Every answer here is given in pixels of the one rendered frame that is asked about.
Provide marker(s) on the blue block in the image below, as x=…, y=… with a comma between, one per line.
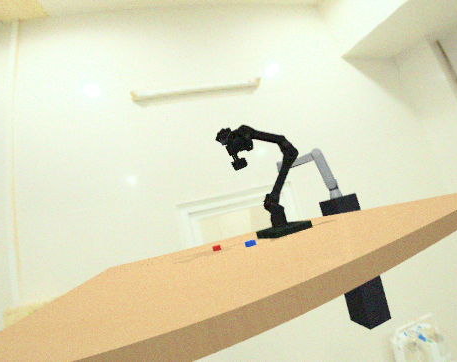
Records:
x=250, y=243

